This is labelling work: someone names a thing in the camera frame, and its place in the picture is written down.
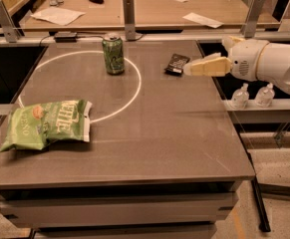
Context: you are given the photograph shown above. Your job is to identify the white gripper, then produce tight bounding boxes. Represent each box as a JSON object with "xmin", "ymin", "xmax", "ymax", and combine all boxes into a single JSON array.
[{"xmin": 183, "ymin": 36, "xmax": 269, "ymax": 82}]

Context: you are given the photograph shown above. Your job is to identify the green soda can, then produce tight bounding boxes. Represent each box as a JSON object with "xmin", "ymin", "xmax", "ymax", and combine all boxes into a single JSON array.
[{"xmin": 102, "ymin": 33, "xmax": 125, "ymax": 75}]

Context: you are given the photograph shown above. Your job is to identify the green jalapeno chip bag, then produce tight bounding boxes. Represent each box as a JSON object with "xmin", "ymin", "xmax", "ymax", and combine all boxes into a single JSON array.
[{"xmin": 0, "ymin": 100, "xmax": 92, "ymax": 152}]

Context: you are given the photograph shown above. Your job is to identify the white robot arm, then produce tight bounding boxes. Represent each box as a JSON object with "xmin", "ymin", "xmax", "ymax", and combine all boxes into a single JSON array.
[{"xmin": 183, "ymin": 36, "xmax": 290, "ymax": 95}]

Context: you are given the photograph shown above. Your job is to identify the white paper sheet right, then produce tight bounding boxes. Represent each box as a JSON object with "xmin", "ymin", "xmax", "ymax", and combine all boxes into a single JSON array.
[{"xmin": 183, "ymin": 13, "xmax": 223, "ymax": 29}]

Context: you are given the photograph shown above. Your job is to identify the left clear sanitizer bottle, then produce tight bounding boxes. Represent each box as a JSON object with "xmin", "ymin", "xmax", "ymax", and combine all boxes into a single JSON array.
[{"xmin": 231, "ymin": 83, "xmax": 249, "ymax": 110}]

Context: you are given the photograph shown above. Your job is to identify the clear sanitizer bottle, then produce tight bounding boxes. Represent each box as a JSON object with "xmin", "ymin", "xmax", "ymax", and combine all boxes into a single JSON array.
[
  {"xmin": 254, "ymin": 83, "xmax": 275, "ymax": 108},
  {"xmin": 231, "ymin": 83, "xmax": 249, "ymax": 110}
]

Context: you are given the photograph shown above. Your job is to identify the black snack packet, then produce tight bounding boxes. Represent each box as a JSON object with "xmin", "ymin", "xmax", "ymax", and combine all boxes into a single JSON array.
[{"xmin": 164, "ymin": 54, "xmax": 190, "ymax": 76}]

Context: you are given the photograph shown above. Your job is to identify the right clear sanitizer bottle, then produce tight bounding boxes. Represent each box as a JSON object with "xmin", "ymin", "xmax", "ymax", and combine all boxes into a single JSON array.
[{"xmin": 254, "ymin": 83, "xmax": 275, "ymax": 108}]

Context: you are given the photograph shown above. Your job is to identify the grey drawer cabinet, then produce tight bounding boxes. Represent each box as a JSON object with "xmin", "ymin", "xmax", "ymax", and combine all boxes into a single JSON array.
[{"xmin": 0, "ymin": 182, "xmax": 238, "ymax": 239}]

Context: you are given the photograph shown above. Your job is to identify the black power adapter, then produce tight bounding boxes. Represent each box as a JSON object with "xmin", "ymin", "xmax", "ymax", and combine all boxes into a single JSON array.
[{"xmin": 54, "ymin": 32, "xmax": 77, "ymax": 43}]

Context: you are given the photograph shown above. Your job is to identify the white paper sheet left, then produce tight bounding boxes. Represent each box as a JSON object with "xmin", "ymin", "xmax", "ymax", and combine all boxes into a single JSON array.
[{"xmin": 31, "ymin": 7, "xmax": 85, "ymax": 26}]

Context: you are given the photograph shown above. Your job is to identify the wooden back desk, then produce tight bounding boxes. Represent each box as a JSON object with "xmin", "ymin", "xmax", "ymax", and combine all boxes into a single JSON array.
[{"xmin": 19, "ymin": 0, "xmax": 281, "ymax": 32}]

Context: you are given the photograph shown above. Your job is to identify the right metal bracket post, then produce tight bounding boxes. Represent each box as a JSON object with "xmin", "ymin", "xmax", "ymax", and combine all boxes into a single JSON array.
[{"xmin": 241, "ymin": 0, "xmax": 265, "ymax": 38}]

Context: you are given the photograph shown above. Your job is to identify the metal bracket post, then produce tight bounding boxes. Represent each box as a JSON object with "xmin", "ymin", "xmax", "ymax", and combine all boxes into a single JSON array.
[
  {"xmin": 241, "ymin": 0, "xmax": 265, "ymax": 38},
  {"xmin": 123, "ymin": 0, "xmax": 142, "ymax": 41},
  {"xmin": 0, "ymin": 0, "xmax": 20, "ymax": 43}
]

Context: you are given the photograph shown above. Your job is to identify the black cable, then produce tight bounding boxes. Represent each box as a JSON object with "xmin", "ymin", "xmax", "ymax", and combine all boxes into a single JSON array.
[{"xmin": 38, "ymin": 33, "xmax": 145, "ymax": 48}]

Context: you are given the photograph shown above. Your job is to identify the middle metal bracket post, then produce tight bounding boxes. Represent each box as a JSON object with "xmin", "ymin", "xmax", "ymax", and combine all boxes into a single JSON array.
[{"xmin": 123, "ymin": 0, "xmax": 142, "ymax": 41}]

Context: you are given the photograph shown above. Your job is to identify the left metal bracket post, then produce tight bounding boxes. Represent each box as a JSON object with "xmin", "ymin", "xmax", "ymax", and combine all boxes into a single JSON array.
[{"xmin": 0, "ymin": 0, "xmax": 20, "ymax": 43}]

